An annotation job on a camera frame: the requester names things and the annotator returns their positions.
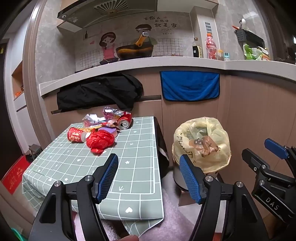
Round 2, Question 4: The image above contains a green plastic bag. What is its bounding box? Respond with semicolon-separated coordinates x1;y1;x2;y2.
243;43;270;61

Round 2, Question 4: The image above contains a soy sauce bottle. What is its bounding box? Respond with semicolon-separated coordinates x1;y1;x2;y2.
192;37;203;58

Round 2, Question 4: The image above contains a red soda can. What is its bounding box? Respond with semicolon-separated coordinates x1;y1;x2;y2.
117;111;132;130

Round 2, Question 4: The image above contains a small teal timer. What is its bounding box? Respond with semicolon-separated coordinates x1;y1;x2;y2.
224;52;231;61

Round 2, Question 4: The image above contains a blue towel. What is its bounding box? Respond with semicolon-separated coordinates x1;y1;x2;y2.
160;70;220;102

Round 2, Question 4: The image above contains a trash bin with yellow bag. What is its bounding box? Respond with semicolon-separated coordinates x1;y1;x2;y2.
171;117;231;191

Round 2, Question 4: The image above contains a small seasoning jar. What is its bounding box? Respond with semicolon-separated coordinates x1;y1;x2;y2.
216;49;224;61

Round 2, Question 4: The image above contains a silver pink foil wrapper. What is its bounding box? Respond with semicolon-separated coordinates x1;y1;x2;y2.
103;106;125;123

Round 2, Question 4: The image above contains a green grid tablecloth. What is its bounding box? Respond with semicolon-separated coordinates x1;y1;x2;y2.
21;116;165;237

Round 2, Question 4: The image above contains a white pink candy wrapper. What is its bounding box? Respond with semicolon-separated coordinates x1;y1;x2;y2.
82;114;106;127

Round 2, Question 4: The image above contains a red plastic bag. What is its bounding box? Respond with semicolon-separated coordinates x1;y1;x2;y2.
86;129;115;155

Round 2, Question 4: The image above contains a black jacket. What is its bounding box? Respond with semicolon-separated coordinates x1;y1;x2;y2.
57;73;144;112

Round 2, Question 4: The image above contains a red floor mat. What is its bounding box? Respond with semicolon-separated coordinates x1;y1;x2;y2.
1;156;30;194

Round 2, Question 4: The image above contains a black wok yellow handle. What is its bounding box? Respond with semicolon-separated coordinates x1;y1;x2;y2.
116;32;154;61

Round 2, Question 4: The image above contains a range hood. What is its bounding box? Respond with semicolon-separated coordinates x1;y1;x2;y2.
57;0;158;29

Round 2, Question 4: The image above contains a yellow snack wrapper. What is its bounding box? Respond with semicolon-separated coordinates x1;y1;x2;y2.
79;123;108;133

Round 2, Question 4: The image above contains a black utensil rack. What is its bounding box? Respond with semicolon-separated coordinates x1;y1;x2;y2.
232;18;265;48

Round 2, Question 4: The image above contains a red paper cup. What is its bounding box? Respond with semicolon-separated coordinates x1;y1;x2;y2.
67;127;90;143

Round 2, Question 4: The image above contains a purple wrapper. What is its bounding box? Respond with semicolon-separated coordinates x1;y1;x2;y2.
99;126;118;137

